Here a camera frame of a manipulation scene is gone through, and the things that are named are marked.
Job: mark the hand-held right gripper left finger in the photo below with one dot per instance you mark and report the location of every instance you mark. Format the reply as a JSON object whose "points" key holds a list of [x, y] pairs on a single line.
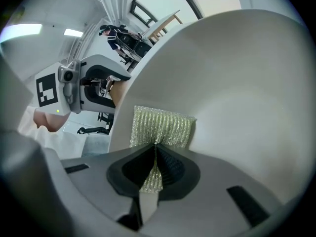
{"points": [[98, 171]]}

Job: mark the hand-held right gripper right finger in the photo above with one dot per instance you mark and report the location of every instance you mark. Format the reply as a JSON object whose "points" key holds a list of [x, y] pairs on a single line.
{"points": [[209, 181]]}

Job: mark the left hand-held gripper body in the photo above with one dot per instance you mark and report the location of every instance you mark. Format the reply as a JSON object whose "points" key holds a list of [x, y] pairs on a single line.
{"points": [[49, 90]]}

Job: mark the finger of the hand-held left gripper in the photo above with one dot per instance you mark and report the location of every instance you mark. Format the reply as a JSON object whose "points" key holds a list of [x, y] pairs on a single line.
{"points": [[98, 104], [108, 64]]}

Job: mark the silver-green mesh scrubber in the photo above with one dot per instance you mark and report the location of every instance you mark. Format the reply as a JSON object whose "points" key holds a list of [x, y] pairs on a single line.
{"points": [[160, 125]]}

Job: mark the white pan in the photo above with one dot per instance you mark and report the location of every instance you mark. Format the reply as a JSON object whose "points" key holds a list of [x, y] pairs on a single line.
{"points": [[234, 83]]}

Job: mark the person's left forearm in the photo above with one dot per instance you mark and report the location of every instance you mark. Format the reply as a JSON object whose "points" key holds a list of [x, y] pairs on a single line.
{"points": [[50, 122]]}

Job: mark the black office chair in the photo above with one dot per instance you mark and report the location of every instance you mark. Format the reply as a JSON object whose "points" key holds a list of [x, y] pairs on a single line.
{"points": [[98, 130]]}

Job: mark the person's white clothing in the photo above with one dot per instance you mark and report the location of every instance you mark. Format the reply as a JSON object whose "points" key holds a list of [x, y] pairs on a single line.
{"points": [[66, 143]]}

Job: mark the small rectangular ceiling light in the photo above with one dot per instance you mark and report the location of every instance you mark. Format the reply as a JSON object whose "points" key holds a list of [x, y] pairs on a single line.
{"points": [[73, 32]]}

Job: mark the large rectangular ceiling light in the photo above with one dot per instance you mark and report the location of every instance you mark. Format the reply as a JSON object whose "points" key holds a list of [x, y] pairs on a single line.
{"points": [[21, 32]]}

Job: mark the light wooden table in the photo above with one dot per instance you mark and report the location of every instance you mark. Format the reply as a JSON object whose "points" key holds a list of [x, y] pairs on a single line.
{"points": [[160, 25]]}

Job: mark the black-framed window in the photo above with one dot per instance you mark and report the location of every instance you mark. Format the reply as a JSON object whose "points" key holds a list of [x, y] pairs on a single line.
{"points": [[158, 1]]}

